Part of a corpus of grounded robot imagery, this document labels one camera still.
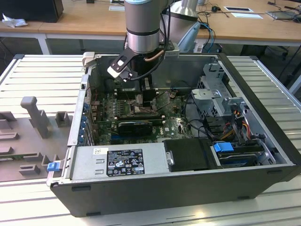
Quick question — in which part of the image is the metal socket cover frame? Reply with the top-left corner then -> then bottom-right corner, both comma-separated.
151,91 -> 172,113

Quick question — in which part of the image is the black RAM slot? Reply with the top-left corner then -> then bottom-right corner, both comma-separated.
116,117 -> 166,121
115,115 -> 165,120
114,112 -> 161,116
115,113 -> 163,118

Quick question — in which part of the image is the black graphics card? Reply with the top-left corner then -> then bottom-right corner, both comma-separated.
118,121 -> 154,137

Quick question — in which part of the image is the green motherboard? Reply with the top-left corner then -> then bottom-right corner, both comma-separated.
90,88 -> 209,146

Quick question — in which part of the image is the silver metal drive cage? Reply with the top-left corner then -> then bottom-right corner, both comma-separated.
190,88 -> 228,120

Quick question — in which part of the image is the perforated metal drive bay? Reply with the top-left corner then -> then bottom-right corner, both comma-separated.
199,62 -> 238,99

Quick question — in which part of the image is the wooden desk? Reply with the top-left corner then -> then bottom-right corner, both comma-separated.
0,0 -> 301,55

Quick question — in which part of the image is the black plastic shroud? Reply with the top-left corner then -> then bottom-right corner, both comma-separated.
163,138 -> 221,172

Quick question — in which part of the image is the silver power supply unit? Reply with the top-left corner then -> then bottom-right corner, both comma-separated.
70,144 -> 169,181

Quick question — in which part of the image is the hard disk blue carrier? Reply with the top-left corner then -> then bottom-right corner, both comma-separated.
213,141 -> 270,168

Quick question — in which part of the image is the white paper sheet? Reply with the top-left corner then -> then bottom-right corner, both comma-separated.
231,12 -> 264,19

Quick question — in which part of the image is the black box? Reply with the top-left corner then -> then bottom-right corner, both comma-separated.
0,0 -> 64,24

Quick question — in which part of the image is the black grey PC case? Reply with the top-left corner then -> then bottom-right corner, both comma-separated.
46,52 -> 297,218

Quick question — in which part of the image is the blue case latch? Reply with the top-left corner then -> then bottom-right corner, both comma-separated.
47,161 -> 60,173

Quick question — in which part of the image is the crumpled white paper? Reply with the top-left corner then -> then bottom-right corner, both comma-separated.
1,13 -> 28,28

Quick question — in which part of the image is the grey parts rack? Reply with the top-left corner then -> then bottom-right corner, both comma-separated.
0,96 -> 74,182

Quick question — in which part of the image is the grey tablet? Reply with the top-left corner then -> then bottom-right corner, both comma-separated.
266,10 -> 299,21

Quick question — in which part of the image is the green RAM stick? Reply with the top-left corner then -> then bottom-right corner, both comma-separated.
0,154 -> 24,163

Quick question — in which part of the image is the copper coloured cable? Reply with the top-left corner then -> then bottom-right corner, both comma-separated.
144,49 -> 165,63

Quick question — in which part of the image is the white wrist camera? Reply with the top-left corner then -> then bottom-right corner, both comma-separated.
107,53 -> 133,82

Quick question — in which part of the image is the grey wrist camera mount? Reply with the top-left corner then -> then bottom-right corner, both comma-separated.
164,43 -> 181,58

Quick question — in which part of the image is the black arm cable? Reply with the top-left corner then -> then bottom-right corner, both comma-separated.
159,4 -> 172,54

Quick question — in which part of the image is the blue cable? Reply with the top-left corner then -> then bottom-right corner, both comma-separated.
199,21 -> 216,53

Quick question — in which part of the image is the yellow power wire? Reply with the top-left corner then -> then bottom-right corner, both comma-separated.
231,119 -> 250,138

